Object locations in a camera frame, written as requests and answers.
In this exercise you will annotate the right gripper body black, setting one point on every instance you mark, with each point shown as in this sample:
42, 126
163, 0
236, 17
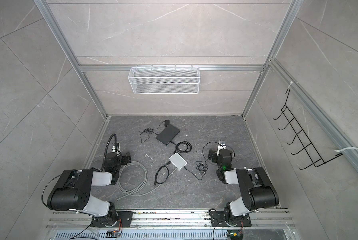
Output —
215, 158

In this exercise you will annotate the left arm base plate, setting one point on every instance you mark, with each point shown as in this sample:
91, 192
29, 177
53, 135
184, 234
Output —
122, 218

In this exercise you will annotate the black wire hook rack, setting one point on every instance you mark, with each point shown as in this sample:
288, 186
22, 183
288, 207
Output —
302, 137

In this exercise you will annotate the dark grey network switch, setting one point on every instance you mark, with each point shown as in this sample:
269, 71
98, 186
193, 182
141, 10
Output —
168, 134

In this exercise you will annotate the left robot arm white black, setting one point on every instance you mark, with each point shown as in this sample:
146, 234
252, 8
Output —
72, 191

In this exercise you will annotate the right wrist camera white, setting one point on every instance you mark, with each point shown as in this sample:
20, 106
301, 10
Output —
221, 145

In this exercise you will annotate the aluminium frame rail front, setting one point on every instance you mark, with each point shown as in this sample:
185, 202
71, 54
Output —
186, 219

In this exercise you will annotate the white rectangular box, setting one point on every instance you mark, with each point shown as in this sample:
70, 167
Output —
178, 161

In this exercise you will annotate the black power adapter with cord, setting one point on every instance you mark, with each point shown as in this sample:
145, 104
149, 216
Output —
146, 133

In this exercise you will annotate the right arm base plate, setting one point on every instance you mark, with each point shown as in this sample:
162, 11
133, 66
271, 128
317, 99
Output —
221, 219

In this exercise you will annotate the white wire mesh basket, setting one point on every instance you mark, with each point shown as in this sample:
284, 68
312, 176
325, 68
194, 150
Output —
164, 80

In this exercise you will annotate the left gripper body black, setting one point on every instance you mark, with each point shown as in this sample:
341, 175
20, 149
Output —
124, 161

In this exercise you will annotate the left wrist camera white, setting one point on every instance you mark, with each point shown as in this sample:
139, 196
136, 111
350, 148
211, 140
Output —
116, 149

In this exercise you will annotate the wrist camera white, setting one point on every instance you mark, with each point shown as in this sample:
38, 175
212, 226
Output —
221, 145
116, 149

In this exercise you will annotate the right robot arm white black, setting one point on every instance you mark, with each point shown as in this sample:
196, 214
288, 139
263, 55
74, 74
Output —
256, 189

